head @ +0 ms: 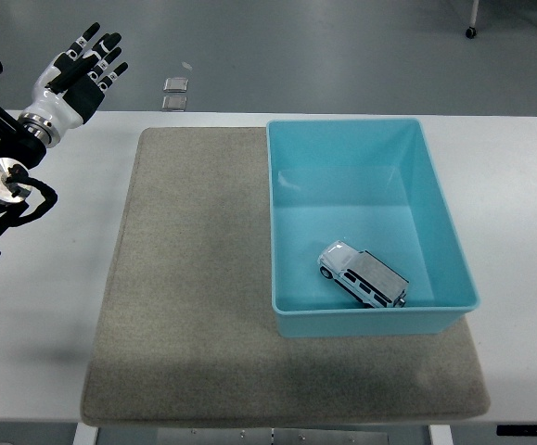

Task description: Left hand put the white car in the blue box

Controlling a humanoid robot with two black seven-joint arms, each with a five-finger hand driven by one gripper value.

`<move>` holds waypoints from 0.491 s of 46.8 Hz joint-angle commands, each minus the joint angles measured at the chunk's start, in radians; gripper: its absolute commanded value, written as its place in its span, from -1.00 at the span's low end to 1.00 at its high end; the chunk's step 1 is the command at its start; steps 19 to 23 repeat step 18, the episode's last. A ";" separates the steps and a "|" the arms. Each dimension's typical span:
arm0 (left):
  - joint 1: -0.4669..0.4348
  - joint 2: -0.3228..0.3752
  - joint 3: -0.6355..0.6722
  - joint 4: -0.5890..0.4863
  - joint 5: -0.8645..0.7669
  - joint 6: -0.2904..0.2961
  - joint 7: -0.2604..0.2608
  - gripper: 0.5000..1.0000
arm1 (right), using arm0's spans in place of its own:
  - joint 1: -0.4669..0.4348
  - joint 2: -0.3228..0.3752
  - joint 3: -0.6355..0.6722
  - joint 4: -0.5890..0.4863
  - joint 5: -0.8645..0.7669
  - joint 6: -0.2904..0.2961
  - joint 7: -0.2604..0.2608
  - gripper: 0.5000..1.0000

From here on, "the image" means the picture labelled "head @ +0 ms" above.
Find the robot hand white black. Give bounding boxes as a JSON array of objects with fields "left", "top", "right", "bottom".
[{"left": 19, "top": 21, "right": 130, "bottom": 132}]

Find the blue plastic box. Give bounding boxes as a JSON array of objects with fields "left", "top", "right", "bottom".
[{"left": 265, "top": 118, "right": 481, "bottom": 338}]

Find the white table leg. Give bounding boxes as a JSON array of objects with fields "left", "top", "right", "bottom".
[
  {"left": 428, "top": 424, "right": 454, "bottom": 445},
  {"left": 71, "top": 422, "right": 100, "bottom": 445}
]

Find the black table control panel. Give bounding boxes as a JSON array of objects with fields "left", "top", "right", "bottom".
[{"left": 495, "top": 424, "right": 537, "bottom": 438}]

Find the grey metal plate with screws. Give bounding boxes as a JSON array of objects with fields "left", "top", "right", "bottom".
[{"left": 156, "top": 426, "right": 390, "bottom": 445}]

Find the white toy car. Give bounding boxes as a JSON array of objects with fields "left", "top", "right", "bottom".
[{"left": 316, "top": 239, "right": 411, "bottom": 310}]

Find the beige fabric mat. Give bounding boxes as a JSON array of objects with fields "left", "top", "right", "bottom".
[{"left": 80, "top": 127, "right": 491, "bottom": 428}]

